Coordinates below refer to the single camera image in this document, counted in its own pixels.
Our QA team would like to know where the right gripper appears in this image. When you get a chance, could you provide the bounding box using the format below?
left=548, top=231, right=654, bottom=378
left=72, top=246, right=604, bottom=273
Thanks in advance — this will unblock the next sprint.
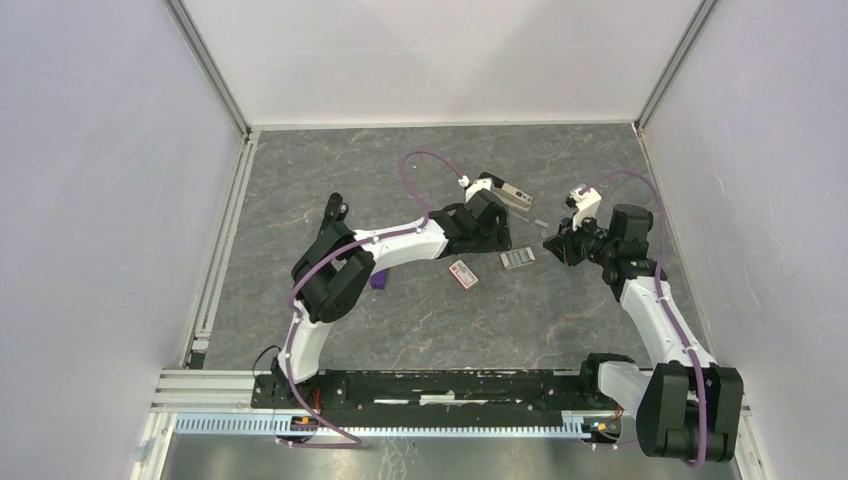
left=543, top=210, right=617, bottom=266

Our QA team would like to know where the staple tray box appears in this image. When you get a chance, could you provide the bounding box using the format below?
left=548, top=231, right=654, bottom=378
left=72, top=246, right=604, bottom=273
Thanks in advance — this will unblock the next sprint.
left=500, top=247, right=536, bottom=270

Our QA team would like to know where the black stapler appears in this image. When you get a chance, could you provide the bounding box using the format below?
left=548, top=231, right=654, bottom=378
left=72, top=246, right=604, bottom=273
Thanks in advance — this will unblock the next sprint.
left=319, top=192, right=349, bottom=234

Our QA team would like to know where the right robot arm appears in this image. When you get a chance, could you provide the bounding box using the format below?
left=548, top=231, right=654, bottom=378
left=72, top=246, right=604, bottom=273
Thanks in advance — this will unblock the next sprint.
left=543, top=201, right=744, bottom=466

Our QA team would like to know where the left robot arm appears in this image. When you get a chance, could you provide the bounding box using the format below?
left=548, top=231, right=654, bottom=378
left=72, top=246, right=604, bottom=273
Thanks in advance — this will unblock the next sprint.
left=271, top=191, right=512, bottom=408

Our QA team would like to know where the red white staple box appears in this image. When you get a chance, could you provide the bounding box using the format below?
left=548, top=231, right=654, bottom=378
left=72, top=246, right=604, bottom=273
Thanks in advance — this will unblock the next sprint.
left=449, top=260, right=479, bottom=290

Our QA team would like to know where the purple red block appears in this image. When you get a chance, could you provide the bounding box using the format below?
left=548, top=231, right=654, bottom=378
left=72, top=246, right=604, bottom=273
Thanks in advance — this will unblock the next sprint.
left=369, top=270, right=389, bottom=290

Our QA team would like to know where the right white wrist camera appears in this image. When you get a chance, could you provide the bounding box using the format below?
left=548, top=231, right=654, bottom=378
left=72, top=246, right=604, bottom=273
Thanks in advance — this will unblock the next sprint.
left=566, top=184, right=602, bottom=231

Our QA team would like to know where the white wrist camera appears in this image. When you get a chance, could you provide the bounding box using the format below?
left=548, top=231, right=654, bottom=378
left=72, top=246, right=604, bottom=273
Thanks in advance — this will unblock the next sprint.
left=566, top=184, right=602, bottom=231
left=457, top=175, right=493, bottom=204

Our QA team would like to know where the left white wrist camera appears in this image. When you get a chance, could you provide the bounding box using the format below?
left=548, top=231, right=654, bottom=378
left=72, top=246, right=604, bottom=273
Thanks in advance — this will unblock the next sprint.
left=457, top=175, right=493, bottom=204

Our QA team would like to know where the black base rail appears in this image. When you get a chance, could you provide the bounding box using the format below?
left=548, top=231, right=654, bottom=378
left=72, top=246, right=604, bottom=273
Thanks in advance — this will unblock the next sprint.
left=250, top=369, right=627, bottom=429

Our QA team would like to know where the white cable duct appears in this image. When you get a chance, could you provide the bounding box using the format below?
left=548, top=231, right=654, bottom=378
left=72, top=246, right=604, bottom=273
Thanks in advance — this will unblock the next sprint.
left=174, top=413, right=591, bottom=440

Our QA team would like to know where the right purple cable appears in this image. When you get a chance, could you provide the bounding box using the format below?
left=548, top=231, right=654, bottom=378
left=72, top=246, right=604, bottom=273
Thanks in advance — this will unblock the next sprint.
left=582, top=169, right=709, bottom=470

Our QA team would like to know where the purple cable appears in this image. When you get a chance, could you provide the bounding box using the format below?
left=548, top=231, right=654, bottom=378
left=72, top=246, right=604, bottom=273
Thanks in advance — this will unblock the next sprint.
left=284, top=150, right=465, bottom=449
left=582, top=169, right=709, bottom=470

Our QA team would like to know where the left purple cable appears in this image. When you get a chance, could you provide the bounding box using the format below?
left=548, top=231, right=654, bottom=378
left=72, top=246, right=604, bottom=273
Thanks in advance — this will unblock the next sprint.
left=284, top=150, right=465, bottom=449

